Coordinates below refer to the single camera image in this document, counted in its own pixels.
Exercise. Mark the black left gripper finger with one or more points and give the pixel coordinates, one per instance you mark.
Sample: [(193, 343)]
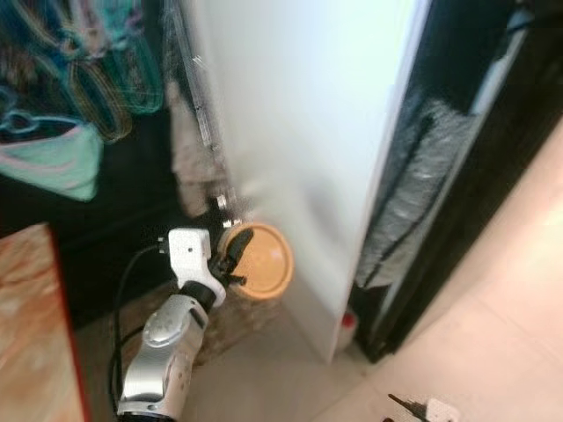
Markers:
[(239, 249)]

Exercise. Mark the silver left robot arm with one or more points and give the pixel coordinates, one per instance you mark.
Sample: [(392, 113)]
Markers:
[(163, 352)]

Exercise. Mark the beige hanging cloth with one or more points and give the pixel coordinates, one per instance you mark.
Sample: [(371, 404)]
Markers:
[(193, 158)]

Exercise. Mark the striped teal hanging bag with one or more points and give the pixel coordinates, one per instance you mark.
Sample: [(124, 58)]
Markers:
[(97, 53)]

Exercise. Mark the black fridge cabinet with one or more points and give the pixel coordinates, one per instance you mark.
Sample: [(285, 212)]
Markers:
[(519, 88)]

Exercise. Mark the white bottle with red cap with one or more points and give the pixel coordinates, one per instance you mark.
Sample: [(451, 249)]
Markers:
[(347, 327)]

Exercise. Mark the metal door rail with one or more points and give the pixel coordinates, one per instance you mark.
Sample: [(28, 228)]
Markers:
[(195, 79)]

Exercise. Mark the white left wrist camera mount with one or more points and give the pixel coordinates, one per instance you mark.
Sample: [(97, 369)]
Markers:
[(186, 251)]

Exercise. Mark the white fridge door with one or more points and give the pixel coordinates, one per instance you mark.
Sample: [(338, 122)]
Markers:
[(299, 132)]

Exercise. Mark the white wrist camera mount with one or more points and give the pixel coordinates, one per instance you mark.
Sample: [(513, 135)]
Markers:
[(186, 251), (442, 411)]

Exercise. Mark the plain teal fabric bag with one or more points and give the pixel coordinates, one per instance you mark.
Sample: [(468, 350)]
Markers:
[(53, 163)]

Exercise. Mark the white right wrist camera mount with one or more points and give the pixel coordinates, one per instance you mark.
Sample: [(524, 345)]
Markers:
[(442, 411)]

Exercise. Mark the grey textured wrap sheet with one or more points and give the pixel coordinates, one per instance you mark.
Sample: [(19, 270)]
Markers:
[(413, 176)]

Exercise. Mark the orange board with red edge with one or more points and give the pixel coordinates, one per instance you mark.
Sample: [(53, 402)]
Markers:
[(31, 325)]

